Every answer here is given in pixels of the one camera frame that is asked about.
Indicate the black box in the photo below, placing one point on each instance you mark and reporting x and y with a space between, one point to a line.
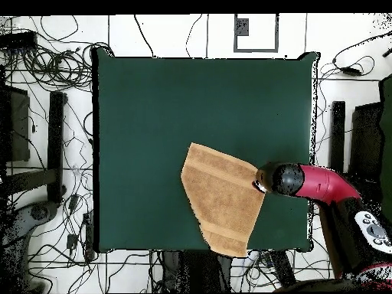
366 141
18 122

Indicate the wide black power strip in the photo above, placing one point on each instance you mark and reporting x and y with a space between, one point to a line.
283 269

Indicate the black stand bar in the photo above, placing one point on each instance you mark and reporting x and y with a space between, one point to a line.
338 131
56 147

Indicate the narrow black power strip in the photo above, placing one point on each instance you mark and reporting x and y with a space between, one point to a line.
88 235

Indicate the black power adapter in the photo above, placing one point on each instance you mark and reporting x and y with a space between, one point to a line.
350 71

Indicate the grey chair base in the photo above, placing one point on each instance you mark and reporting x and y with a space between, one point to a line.
36 214

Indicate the grey square floor frame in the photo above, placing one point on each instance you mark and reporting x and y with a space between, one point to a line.
256 50

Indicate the tan terry towel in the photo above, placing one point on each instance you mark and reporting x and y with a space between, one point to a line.
223 196

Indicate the dark green table cloth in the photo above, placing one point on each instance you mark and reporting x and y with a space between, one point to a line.
137 122

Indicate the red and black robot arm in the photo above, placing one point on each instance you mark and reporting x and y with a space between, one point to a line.
324 183

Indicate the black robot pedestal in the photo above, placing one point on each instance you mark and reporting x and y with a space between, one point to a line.
196 269

